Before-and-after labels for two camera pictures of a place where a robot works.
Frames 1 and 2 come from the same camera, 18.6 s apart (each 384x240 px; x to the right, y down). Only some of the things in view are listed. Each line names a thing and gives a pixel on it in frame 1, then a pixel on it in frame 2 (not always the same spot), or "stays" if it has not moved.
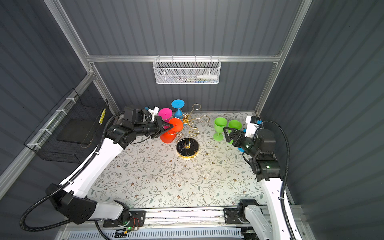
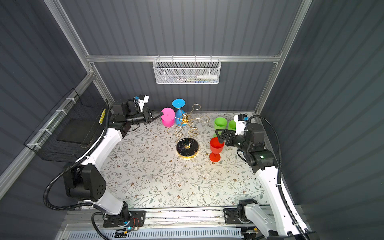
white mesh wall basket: (187, 71) stays
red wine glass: (169, 136) to (216, 149)
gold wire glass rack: (188, 148) stays
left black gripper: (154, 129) to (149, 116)
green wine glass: (219, 123) stays
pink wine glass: (166, 114) stays
